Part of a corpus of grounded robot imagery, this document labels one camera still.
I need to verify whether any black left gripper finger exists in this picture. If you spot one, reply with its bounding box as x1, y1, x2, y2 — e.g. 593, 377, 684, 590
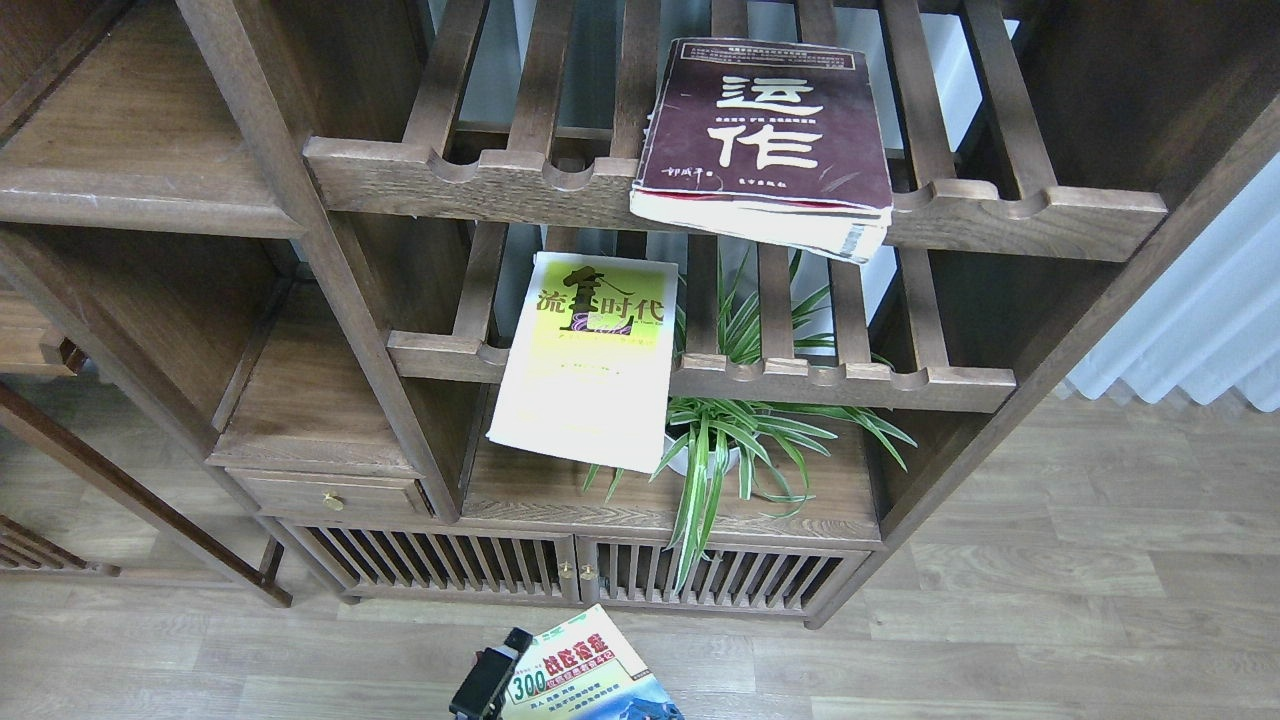
449, 626, 534, 719

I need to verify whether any green blue illustrated book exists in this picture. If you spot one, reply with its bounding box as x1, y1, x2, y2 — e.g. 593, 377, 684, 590
500, 603, 684, 719

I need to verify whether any left slatted cabinet door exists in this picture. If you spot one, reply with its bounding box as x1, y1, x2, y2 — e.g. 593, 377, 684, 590
287, 523, 580, 606

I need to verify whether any slatted cabinet door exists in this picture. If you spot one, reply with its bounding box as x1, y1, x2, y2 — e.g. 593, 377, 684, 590
575, 536, 867, 618
287, 523, 580, 606

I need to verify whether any right slatted cabinet door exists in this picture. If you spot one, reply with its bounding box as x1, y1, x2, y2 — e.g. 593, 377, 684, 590
575, 536, 867, 618

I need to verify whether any wooden drawer brass knob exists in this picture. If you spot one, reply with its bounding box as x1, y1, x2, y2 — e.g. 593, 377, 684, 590
227, 468, 435, 521

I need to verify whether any white plant pot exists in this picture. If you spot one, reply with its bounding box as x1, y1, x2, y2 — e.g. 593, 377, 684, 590
664, 436, 740, 477

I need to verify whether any yellow white book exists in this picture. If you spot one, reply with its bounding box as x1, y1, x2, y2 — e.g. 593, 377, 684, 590
486, 251, 678, 473

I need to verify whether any dark wooden bookshelf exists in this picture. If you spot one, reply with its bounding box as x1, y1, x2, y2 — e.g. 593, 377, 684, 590
3, 1, 1277, 628

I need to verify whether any maroon thick book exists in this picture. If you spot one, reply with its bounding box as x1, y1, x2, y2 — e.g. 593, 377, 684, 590
630, 37, 893, 264

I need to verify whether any white curtain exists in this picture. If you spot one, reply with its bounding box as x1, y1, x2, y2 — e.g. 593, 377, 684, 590
1064, 158, 1279, 413

